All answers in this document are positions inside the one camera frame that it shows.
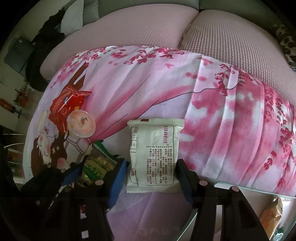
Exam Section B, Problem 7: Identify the white and green snack packet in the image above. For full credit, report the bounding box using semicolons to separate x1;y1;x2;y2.
126;118;185;194

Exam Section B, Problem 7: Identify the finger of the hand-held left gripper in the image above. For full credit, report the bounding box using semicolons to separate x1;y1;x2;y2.
60;162;85;186

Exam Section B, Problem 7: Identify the dark cabinet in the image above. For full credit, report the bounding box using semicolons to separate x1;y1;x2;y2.
5;37;35;72

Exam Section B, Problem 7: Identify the red snack packet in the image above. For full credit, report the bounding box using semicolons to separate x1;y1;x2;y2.
48;85;92;130

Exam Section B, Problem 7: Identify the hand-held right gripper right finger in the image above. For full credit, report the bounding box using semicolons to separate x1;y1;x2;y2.
176;159;270;241

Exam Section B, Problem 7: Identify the orange and white snack packet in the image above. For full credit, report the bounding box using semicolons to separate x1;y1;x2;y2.
259;197;284;240

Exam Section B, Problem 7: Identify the teal shallow cardboard tray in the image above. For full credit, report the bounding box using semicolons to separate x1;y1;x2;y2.
178;182;296;241

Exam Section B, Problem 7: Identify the black clothing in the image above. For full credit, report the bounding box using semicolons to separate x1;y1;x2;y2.
25;9;65;92

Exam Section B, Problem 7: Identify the black and white patterned pillow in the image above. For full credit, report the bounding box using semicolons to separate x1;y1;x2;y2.
270;23;296;70

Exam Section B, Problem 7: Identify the green round biscuit packet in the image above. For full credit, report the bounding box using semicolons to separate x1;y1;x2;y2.
82;141;121;186

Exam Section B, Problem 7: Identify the red cylinder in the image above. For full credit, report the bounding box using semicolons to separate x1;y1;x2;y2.
0;98;15;114

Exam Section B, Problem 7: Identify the round pink jelly cup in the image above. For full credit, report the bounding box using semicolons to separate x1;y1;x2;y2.
67;110;96;138

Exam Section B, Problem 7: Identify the pink sofa seat cover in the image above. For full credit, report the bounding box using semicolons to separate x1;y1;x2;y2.
39;6;296;98

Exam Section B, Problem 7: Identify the pink cartoon printed blanket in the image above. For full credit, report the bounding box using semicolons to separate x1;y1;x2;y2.
23;45;296;241

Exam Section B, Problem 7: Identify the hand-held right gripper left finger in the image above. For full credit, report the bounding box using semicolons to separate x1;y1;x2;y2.
44;159;130;241

